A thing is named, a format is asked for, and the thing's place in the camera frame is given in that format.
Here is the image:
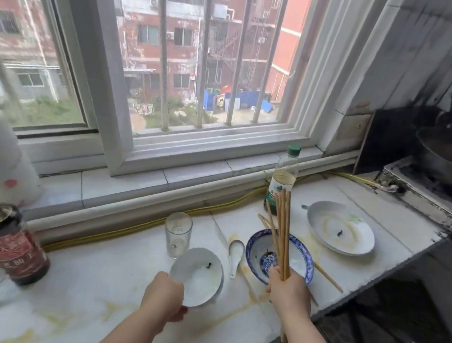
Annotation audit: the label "wooden chopstick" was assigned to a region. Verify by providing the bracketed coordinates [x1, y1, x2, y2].
[262, 194, 298, 281]
[270, 189, 304, 282]
[255, 208, 291, 274]
[259, 213, 278, 232]
[263, 193, 299, 282]

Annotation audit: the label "long yellow gas hose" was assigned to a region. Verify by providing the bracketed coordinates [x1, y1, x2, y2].
[0, 114, 385, 339]

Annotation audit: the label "white plate green leaves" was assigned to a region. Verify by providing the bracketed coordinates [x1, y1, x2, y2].
[301, 197, 381, 260]

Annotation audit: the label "blue patterned bowl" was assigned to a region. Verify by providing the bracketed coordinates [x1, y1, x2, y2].
[240, 225, 321, 293]

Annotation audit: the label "black splash board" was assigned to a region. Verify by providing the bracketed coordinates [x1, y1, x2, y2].
[353, 95, 444, 187]

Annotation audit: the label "person's left hand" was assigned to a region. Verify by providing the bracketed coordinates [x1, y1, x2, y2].
[136, 268, 195, 336]

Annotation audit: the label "white round soup spoon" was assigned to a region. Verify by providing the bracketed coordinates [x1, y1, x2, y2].
[223, 238, 248, 281]

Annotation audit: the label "clear bottle green cap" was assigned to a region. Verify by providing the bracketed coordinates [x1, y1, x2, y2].
[261, 140, 303, 219]

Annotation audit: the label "person's right hand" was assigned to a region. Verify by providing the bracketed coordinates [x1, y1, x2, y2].
[259, 265, 318, 337]

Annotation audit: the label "white window frame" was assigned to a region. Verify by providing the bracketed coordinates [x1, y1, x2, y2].
[0, 0, 393, 260]

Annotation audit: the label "metal hose connector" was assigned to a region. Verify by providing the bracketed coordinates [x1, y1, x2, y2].
[378, 181, 406, 196]

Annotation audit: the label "grey window security bars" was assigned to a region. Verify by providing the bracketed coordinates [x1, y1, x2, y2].
[0, 0, 290, 150]

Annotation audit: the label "dark soy sauce bottle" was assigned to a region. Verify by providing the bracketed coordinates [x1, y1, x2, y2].
[0, 179, 64, 291]

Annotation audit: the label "long white horizontal pipe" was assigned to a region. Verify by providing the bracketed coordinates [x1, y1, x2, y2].
[0, 90, 360, 313]

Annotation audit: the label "clear drinking glass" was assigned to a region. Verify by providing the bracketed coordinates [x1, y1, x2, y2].
[159, 209, 196, 262]

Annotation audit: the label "red brick apartment building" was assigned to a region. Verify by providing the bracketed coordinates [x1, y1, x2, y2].
[0, 0, 316, 171]

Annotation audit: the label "small white bowl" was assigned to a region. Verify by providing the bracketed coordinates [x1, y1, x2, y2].
[164, 243, 230, 314]

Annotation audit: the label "person's left forearm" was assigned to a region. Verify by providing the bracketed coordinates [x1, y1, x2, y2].
[85, 302, 168, 343]

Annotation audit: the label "steel gas stove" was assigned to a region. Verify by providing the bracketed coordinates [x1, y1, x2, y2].
[369, 151, 452, 236]

